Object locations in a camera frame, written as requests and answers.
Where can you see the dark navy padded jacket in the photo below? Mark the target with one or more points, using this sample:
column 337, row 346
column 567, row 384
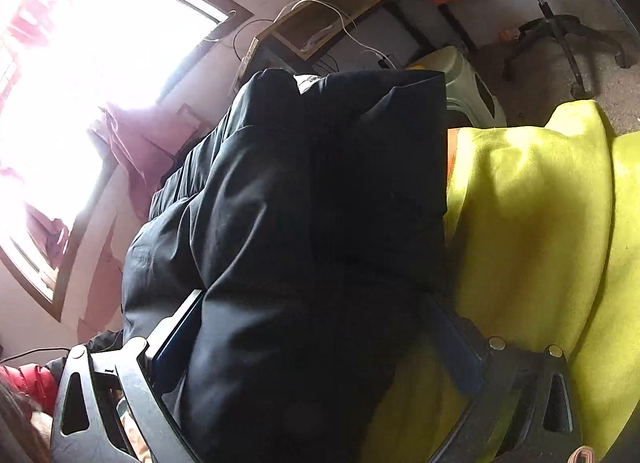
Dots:
column 311, row 220

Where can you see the window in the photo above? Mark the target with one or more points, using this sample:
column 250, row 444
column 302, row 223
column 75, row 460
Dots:
column 90, row 67

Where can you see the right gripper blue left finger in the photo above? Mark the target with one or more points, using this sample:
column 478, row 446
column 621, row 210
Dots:
column 96, row 388

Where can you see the colourful striped bed blanket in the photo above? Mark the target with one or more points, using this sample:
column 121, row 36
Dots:
column 542, row 249

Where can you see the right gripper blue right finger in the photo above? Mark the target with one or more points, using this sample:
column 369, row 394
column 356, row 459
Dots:
column 521, row 404

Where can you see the wooden desk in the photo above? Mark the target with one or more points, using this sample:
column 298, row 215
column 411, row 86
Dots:
column 344, row 34

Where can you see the pink curtain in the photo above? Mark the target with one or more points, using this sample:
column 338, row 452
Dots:
column 140, row 147

